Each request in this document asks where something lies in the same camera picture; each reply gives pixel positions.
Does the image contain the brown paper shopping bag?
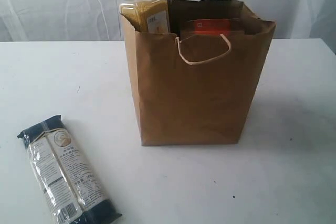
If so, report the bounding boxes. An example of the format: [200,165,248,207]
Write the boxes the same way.
[120,0,276,146]

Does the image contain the brown pouch with orange label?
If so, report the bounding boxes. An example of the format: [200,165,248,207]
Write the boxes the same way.
[180,19,245,38]

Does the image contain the yellow millet plastic bottle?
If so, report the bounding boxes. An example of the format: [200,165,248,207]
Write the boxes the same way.
[119,0,170,34]

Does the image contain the noodle packet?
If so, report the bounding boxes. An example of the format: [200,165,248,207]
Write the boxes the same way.
[17,115,122,223]

